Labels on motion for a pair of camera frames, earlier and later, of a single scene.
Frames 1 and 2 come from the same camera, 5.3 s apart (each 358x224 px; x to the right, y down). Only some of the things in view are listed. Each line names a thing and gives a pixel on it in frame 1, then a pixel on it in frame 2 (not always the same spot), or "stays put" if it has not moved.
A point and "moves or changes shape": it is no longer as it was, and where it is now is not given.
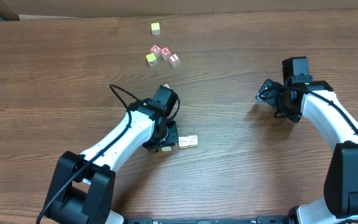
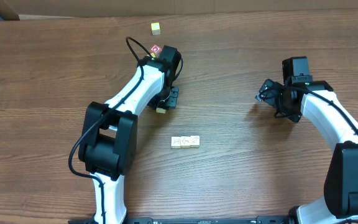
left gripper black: x=169 y=137 -> x=169 y=98
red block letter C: x=156 y=50 stays put
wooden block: x=166 y=149 moves or changes shape
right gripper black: x=266 y=93 stays put
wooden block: x=192 y=141 stays put
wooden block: x=183 y=142 stays put
